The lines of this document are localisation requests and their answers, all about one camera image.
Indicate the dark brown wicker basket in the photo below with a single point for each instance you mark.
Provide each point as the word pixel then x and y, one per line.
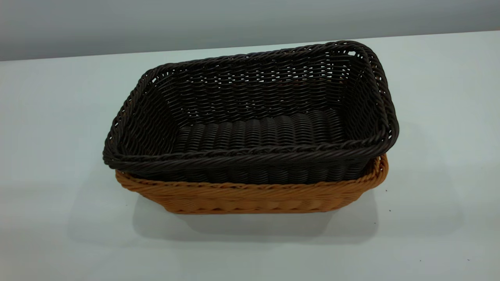
pixel 254 171

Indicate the orange-brown wicker basket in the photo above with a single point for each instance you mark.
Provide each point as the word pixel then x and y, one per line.
pixel 254 199

